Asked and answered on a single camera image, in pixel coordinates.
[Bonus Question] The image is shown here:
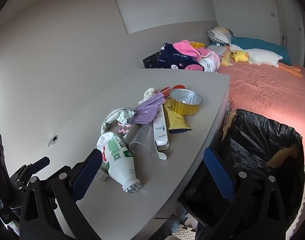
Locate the pink printed paper scrap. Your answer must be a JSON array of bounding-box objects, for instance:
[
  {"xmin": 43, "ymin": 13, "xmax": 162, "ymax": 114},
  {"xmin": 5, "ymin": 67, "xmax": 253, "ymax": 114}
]
[{"xmin": 117, "ymin": 121, "xmax": 131, "ymax": 135}]

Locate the teal pillow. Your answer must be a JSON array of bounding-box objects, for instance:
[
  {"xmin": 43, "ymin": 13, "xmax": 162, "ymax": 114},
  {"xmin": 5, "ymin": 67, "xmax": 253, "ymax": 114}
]
[{"xmin": 230, "ymin": 36, "xmax": 292, "ymax": 66}]

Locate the tied white foam bundle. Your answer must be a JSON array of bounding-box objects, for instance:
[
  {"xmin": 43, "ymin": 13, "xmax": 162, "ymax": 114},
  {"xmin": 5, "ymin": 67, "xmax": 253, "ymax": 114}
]
[{"xmin": 138, "ymin": 87, "xmax": 156, "ymax": 105}]

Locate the cardboard trash bin black bag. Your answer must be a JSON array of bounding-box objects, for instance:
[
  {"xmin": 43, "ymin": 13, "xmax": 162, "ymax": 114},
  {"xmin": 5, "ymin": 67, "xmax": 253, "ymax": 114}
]
[{"xmin": 177, "ymin": 109, "xmax": 305, "ymax": 240}]

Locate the small clear plastic cup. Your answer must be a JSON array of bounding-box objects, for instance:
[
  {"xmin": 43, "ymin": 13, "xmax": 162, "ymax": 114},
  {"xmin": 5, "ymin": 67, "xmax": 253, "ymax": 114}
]
[{"xmin": 94, "ymin": 167, "xmax": 110, "ymax": 182}]

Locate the crumpled white green wrapper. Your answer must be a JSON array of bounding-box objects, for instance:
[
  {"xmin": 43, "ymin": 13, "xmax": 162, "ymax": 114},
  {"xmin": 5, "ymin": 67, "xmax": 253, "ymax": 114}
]
[{"xmin": 101, "ymin": 107, "xmax": 136, "ymax": 137}]

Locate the yellow cloth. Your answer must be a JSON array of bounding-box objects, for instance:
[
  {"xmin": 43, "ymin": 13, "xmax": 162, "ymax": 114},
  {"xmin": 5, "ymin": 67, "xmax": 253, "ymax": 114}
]
[{"xmin": 220, "ymin": 51, "xmax": 233, "ymax": 67}]

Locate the purple plastic bag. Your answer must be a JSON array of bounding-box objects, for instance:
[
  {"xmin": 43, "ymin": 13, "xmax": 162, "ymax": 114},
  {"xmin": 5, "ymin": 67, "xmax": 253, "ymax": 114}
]
[{"xmin": 129, "ymin": 92, "xmax": 166, "ymax": 125}]

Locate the checked patchwork pillow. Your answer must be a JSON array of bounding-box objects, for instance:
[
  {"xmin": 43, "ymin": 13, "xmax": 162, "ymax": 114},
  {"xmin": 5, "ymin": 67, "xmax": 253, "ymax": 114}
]
[{"xmin": 206, "ymin": 27, "xmax": 235, "ymax": 46}]

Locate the black wall socket panel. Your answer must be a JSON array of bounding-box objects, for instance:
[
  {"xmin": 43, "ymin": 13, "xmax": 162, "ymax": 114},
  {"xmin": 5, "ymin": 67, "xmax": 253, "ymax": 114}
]
[{"xmin": 142, "ymin": 52, "xmax": 160, "ymax": 69}]

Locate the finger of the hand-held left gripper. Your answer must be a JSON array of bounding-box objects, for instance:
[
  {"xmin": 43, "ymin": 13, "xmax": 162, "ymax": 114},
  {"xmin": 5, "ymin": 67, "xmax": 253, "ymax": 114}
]
[{"xmin": 8, "ymin": 156, "xmax": 51, "ymax": 181}]

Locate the bed with pink sheet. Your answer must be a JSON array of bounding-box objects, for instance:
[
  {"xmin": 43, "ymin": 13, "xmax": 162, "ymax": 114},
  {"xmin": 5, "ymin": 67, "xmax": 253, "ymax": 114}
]
[{"xmin": 217, "ymin": 62, "xmax": 305, "ymax": 167}]

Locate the navy printed fleece blanket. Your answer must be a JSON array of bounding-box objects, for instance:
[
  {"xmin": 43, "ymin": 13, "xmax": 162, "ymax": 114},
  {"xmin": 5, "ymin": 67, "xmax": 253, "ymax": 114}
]
[{"xmin": 156, "ymin": 42, "xmax": 205, "ymax": 72}]

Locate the grey striped pillow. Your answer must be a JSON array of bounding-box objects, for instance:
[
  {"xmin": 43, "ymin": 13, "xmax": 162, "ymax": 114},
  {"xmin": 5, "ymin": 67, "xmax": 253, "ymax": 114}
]
[{"xmin": 206, "ymin": 44, "xmax": 229, "ymax": 57}]

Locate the yellow snack packet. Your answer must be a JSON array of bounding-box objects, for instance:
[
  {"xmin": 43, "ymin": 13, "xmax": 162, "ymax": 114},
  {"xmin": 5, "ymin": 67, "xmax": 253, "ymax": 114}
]
[{"xmin": 165, "ymin": 98, "xmax": 192, "ymax": 134}]

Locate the white door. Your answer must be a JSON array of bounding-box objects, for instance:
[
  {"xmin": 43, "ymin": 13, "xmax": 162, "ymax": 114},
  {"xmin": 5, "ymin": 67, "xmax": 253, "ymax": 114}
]
[{"xmin": 277, "ymin": 0, "xmax": 305, "ymax": 67}]

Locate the long white cardboard box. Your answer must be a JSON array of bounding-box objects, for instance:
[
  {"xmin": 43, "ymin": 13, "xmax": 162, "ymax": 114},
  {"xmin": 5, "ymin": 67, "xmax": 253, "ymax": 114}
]
[{"xmin": 152, "ymin": 104, "xmax": 170, "ymax": 160}]

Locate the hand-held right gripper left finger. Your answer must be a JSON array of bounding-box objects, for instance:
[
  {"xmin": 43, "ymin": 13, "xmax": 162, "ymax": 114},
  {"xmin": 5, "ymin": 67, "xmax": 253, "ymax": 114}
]
[{"xmin": 19, "ymin": 148, "xmax": 103, "ymax": 240}]

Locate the white goose plush toy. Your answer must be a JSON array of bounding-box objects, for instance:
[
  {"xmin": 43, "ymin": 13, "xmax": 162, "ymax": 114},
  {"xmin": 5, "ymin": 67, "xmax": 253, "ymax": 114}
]
[{"xmin": 229, "ymin": 44, "xmax": 304, "ymax": 78}]

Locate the crushed white plastic bottle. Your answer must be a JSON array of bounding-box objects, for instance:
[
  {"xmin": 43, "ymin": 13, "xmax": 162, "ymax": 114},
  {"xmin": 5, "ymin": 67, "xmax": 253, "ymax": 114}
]
[{"xmin": 96, "ymin": 131, "xmax": 143, "ymax": 195}]

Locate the pink fleece blanket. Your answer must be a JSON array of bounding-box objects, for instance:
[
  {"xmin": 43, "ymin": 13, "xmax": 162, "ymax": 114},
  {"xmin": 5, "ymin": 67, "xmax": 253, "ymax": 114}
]
[{"xmin": 173, "ymin": 39, "xmax": 210, "ymax": 62}]

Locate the white pink printed blanket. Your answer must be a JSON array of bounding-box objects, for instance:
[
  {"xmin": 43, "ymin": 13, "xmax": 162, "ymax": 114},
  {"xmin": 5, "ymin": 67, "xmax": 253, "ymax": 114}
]
[{"xmin": 200, "ymin": 50, "xmax": 221, "ymax": 73}]

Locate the yellow duck plush toy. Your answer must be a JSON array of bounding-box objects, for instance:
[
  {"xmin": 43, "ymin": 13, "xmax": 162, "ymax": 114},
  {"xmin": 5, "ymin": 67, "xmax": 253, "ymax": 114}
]
[{"xmin": 232, "ymin": 50, "xmax": 249, "ymax": 63}]

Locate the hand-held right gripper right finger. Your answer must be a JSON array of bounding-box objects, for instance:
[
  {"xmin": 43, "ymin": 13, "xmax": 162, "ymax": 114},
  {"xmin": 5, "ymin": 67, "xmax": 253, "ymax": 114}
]
[{"xmin": 203, "ymin": 147, "xmax": 288, "ymax": 240}]

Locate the gold foil baking cup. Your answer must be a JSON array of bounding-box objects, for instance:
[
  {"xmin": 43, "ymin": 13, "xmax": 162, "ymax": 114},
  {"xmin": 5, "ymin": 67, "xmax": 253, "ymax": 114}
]
[{"xmin": 169, "ymin": 89, "xmax": 203, "ymax": 116}]

